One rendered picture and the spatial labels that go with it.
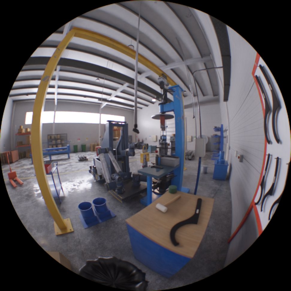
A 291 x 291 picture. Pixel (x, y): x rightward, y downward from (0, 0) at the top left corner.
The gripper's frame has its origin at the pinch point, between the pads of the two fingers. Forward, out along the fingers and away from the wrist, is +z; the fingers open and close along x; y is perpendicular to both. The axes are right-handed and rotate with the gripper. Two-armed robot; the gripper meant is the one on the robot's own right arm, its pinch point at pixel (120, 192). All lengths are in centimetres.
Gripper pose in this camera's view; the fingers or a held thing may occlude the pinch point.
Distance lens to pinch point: 216.5
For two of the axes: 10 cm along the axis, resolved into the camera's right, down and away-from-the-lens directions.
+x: -6.9, 0.6, -7.2
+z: 0.1, 10.0, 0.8
